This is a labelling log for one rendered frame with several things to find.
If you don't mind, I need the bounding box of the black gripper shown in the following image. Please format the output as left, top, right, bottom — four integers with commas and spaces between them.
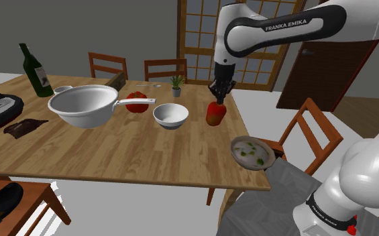
208, 62, 237, 105

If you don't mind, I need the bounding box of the red bell pepper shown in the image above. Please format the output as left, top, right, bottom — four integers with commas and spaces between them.
205, 101, 227, 127

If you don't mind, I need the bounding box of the small potted plant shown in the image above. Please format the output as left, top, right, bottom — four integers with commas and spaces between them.
170, 74, 186, 98

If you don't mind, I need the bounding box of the white bowl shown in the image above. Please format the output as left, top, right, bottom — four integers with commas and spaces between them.
152, 103, 190, 131

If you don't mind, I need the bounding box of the wooden lattice sliding door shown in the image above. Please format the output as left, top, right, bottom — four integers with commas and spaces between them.
176, 0, 308, 93

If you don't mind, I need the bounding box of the brown wooden chair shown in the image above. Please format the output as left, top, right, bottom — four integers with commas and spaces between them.
144, 58, 188, 82
88, 52, 129, 81
258, 97, 344, 176
0, 178, 72, 236

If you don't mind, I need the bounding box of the grey bowl with green bits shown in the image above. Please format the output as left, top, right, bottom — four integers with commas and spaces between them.
230, 136, 276, 172

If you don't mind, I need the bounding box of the red tomato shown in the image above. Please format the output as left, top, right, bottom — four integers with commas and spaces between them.
125, 91, 150, 114

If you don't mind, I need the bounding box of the dark brown door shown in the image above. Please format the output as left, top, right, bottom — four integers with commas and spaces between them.
276, 39, 379, 113

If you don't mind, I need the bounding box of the brown wooden box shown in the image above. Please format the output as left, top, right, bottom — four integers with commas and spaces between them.
105, 71, 127, 93

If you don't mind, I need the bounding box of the wooden dining table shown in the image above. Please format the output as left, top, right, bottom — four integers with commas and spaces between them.
0, 74, 272, 227

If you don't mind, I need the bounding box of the grey robot stand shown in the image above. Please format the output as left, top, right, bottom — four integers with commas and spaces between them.
215, 156, 379, 236

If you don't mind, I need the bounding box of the small white cup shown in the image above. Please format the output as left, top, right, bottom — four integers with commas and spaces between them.
52, 85, 74, 97

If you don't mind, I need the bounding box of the green wine bottle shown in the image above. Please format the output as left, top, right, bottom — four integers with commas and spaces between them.
18, 42, 54, 98

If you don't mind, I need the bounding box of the black bag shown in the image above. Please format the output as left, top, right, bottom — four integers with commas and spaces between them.
0, 182, 24, 236

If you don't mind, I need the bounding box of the white saucepan with handle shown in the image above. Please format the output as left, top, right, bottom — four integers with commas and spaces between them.
47, 84, 157, 129

